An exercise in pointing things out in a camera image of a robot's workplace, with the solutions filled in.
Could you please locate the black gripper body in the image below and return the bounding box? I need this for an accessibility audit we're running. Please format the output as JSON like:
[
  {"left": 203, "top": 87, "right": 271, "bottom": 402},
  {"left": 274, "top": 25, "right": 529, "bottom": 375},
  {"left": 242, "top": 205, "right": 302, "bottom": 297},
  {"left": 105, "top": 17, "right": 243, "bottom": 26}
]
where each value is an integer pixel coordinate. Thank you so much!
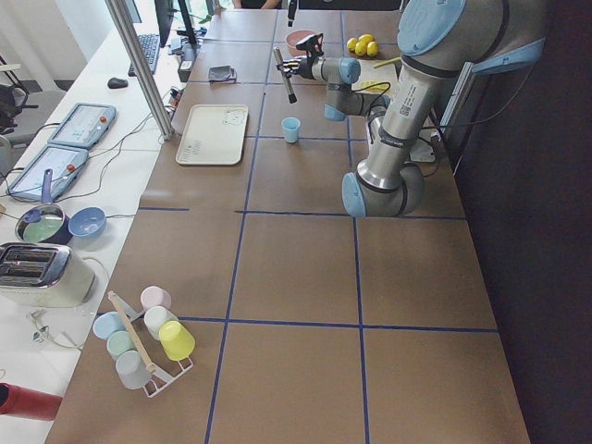
[{"left": 291, "top": 55, "right": 315, "bottom": 80}]

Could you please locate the steel muddler with black tip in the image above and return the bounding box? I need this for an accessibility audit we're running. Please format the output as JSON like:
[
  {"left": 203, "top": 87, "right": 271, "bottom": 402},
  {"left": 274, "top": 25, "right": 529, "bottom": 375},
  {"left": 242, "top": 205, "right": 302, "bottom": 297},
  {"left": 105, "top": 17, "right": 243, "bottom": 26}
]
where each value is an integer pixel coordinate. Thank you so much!
[{"left": 272, "top": 46, "right": 297, "bottom": 104}]

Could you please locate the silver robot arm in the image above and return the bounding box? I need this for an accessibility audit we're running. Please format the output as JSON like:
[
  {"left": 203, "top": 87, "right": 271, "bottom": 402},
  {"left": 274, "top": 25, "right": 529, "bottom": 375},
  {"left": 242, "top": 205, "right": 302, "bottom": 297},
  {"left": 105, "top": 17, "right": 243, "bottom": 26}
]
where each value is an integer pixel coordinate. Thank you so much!
[{"left": 274, "top": 1, "right": 552, "bottom": 217}]

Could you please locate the pink bowl of ice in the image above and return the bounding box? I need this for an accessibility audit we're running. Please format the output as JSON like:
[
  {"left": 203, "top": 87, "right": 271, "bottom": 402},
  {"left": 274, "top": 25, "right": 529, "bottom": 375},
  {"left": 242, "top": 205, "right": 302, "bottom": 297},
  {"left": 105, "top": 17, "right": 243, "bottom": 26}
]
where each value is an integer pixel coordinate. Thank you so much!
[{"left": 286, "top": 30, "right": 316, "bottom": 56}]

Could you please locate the light blue plastic cup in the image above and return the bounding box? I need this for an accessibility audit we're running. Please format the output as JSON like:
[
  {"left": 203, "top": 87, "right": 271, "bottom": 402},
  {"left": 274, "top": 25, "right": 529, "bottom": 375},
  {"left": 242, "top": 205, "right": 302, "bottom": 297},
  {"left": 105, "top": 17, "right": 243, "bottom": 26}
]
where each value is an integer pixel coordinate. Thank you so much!
[{"left": 281, "top": 117, "right": 301, "bottom": 143}]

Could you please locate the pink cup on rack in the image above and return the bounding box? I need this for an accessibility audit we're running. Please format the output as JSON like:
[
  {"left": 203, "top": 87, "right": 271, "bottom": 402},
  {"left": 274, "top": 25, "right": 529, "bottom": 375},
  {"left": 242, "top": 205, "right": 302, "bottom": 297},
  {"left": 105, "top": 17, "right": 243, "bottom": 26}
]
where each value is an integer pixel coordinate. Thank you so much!
[{"left": 140, "top": 286, "right": 172, "bottom": 311}]

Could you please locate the white cup on rack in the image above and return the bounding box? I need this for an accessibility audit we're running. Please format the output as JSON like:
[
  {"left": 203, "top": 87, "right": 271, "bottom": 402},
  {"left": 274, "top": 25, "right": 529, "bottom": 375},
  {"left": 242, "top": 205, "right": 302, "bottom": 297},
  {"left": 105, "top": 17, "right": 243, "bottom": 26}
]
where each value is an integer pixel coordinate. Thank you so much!
[{"left": 143, "top": 305, "right": 179, "bottom": 341}]

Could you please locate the yellow cup on rack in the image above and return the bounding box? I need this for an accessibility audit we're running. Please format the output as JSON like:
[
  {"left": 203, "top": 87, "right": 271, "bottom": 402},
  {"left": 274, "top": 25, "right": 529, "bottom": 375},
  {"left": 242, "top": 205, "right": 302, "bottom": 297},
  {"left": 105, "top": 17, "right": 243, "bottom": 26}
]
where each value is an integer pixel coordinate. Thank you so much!
[{"left": 158, "top": 320, "right": 196, "bottom": 362}]

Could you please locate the blue cup on rack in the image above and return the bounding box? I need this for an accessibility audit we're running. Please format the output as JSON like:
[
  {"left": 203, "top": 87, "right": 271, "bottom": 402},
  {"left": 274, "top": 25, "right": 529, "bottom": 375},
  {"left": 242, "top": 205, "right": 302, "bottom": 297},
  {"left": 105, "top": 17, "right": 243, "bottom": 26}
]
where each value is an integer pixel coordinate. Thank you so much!
[{"left": 92, "top": 311, "right": 126, "bottom": 340}]

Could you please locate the green cup on rack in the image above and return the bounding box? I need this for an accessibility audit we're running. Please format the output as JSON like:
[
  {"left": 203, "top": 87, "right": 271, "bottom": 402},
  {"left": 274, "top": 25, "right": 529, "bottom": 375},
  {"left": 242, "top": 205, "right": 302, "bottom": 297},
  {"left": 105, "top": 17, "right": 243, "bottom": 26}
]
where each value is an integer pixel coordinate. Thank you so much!
[{"left": 106, "top": 330, "right": 136, "bottom": 361}]

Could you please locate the grey cup on rack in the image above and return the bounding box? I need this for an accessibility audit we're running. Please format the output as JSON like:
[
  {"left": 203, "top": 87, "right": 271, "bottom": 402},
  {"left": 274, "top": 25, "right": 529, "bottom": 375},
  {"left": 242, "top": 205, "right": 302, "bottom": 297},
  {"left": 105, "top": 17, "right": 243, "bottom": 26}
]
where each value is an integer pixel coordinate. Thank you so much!
[{"left": 116, "top": 350, "right": 152, "bottom": 389}]

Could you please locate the whole lemon bottom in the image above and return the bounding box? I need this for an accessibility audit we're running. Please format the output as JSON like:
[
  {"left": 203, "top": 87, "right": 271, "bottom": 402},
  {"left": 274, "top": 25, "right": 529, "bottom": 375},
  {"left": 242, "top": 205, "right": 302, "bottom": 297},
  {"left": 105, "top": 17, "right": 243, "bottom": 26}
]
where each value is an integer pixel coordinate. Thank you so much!
[{"left": 346, "top": 38, "right": 358, "bottom": 52}]

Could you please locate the whole lemon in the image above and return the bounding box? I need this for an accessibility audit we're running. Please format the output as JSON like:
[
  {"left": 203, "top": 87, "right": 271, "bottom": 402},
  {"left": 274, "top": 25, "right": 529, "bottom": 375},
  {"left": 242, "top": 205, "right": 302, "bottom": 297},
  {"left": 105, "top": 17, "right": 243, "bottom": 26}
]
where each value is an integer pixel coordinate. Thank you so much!
[
  {"left": 346, "top": 38, "right": 358, "bottom": 52},
  {"left": 354, "top": 41, "right": 367, "bottom": 56},
  {"left": 358, "top": 34, "right": 375, "bottom": 44},
  {"left": 366, "top": 41, "right": 379, "bottom": 58}
]

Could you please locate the whole lemon middle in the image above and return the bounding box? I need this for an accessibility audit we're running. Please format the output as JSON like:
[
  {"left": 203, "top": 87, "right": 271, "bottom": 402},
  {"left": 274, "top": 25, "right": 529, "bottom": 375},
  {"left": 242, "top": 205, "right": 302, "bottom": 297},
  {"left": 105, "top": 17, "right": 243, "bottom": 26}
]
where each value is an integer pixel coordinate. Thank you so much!
[{"left": 354, "top": 41, "right": 367, "bottom": 56}]

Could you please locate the grey folded cloth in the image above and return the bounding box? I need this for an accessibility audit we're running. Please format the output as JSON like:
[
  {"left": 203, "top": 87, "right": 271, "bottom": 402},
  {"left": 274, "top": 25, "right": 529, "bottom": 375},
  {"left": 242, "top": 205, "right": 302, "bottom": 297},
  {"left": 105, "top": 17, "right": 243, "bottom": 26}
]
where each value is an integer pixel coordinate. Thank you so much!
[{"left": 208, "top": 65, "right": 237, "bottom": 83}]

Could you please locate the whole lemon top left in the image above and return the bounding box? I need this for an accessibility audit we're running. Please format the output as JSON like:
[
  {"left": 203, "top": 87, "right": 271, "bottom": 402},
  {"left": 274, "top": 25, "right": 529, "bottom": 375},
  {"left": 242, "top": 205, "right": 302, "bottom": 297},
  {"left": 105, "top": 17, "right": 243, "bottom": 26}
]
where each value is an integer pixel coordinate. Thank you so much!
[{"left": 358, "top": 34, "right": 375, "bottom": 44}]

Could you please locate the whole lemon top right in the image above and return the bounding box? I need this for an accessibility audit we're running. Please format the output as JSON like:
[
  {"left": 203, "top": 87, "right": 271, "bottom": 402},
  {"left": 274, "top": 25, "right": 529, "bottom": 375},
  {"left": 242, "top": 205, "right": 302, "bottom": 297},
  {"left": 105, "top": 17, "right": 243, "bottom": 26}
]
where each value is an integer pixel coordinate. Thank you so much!
[{"left": 366, "top": 41, "right": 379, "bottom": 58}]

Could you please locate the bamboo cutting board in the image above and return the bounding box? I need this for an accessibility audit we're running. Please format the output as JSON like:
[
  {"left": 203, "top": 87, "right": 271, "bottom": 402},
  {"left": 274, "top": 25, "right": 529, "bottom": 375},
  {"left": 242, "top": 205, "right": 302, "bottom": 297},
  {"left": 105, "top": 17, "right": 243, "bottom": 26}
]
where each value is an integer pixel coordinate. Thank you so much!
[{"left": 351, "top": 60, "right": 399, "bottom": 99}]

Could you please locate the yellow plastic knife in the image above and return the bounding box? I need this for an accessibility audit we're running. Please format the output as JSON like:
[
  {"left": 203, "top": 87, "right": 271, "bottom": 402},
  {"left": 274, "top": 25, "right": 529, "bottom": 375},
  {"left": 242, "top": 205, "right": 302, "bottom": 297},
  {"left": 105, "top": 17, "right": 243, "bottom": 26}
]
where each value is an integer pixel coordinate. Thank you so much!
[{"left": 373, "top": 56, "right": 401, "bottom": 69}]

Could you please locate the cream bear serving tray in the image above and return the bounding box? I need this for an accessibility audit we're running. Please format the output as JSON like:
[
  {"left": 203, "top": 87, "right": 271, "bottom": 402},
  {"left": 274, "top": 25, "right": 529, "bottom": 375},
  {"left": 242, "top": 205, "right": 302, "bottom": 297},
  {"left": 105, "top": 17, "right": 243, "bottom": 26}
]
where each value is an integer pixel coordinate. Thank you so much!
[{"left": 175, "top": 105, "right": 249, "bottom": 167}]

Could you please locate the black keyboard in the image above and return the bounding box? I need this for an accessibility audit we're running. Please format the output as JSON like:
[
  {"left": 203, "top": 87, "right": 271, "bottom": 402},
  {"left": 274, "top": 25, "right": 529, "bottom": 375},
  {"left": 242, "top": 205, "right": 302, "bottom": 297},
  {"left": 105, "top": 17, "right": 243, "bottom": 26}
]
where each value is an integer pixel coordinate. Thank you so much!
[{"left": 137, "top": 33, "right": 161, "bottom": 74}]

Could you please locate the black computer mouse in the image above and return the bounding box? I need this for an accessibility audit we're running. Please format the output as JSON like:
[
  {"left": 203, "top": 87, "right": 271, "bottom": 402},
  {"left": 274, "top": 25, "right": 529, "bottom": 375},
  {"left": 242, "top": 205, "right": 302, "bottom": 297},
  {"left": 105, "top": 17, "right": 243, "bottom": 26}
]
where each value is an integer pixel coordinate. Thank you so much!
[{"left": 107, "top": 78, "right": 129, "bottom": 90}]

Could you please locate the far teach pendant tablet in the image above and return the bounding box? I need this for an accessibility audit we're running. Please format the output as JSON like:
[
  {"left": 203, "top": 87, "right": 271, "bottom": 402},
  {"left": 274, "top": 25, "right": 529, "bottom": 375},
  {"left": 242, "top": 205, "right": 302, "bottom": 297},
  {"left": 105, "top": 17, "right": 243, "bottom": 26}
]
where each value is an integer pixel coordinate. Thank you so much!
[{"left": 48, "top": 103, "right": 117, "bottom": 150}]

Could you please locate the teach pendant tablet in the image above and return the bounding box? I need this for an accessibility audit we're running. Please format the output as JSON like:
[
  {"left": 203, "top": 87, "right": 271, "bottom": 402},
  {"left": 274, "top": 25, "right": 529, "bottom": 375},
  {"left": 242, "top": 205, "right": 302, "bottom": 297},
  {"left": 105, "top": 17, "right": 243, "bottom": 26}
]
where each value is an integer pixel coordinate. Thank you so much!
[
  {"left": 48, "top": 103, "right": 117, "bottom": 150},
  {"left": 7, "top": 144, "right": 89, "bottom": 202}
]

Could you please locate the near teach pendant tablet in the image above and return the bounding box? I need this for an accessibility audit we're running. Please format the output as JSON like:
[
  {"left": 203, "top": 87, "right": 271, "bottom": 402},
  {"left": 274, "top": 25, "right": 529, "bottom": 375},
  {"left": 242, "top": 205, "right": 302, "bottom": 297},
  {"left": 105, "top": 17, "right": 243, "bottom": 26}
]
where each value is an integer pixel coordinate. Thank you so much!
[{"left": 7, "top": 144, "right": 89, "bottom": 202}]

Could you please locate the blue bowl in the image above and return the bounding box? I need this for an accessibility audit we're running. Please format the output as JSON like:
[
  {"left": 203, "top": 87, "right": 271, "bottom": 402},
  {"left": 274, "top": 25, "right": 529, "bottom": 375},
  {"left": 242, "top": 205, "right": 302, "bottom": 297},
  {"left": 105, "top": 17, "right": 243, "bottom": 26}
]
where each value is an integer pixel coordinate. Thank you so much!
[{"left": 68, "top": 207, "right": 106, "bottom": 238}]

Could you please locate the dark blue saucepan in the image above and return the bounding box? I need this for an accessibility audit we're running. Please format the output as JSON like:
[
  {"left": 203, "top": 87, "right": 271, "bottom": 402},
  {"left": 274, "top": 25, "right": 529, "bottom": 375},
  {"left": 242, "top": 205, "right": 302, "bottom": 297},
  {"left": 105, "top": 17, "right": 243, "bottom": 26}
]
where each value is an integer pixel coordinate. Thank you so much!
[{"left": 15, "top": 168, "right": 72, "bottom": 245}]

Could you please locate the cream toaster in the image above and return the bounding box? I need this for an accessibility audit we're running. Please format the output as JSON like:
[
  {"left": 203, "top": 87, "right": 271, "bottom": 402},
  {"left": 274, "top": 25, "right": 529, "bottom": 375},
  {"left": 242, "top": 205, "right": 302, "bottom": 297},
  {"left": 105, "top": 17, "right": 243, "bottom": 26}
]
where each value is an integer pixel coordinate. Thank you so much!
[{"left": 1, "top": 242, "right": 95, "bottom": 308}]

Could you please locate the red bottle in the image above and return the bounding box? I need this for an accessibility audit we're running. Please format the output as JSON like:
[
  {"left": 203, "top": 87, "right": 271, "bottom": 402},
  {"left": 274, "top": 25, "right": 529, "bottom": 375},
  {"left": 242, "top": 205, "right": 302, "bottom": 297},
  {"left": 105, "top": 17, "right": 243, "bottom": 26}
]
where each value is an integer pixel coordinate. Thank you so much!
[{"left": 1, "top": 383, "right": 63, "bottom": 421}]

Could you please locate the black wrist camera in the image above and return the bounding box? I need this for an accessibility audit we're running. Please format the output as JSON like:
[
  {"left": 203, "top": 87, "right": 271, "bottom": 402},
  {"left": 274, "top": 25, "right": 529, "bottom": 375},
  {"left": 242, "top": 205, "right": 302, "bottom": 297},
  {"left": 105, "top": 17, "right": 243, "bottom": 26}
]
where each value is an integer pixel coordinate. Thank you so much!
[{"left": 295, "top": 33, "right": 324, "bottom": 58}]

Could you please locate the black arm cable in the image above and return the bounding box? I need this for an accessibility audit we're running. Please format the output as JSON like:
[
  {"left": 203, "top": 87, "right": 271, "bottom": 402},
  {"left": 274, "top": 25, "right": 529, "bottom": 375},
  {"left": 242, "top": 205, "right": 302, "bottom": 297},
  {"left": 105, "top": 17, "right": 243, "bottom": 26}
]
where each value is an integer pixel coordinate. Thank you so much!
[{"left": 351, "top": 80, "right": 394, "bottom": 108}]

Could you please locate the aluminium frame post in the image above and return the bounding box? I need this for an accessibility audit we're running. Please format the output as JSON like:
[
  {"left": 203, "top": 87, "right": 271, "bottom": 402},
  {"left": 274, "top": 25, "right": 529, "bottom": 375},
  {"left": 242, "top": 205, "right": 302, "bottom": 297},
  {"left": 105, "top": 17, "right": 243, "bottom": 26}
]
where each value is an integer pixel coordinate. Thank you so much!
[{"left": 105, "top": 0, "right": 175, "bottom": 141}]

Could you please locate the white wire cup rack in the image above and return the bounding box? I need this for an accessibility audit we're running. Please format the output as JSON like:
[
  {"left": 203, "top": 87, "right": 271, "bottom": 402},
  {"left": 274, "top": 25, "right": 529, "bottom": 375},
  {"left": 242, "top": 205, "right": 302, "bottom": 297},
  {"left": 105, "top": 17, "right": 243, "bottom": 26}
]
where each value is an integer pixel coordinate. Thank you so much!
[{"left": 107, "top": 290, "right": 194, "bottom": 399}]

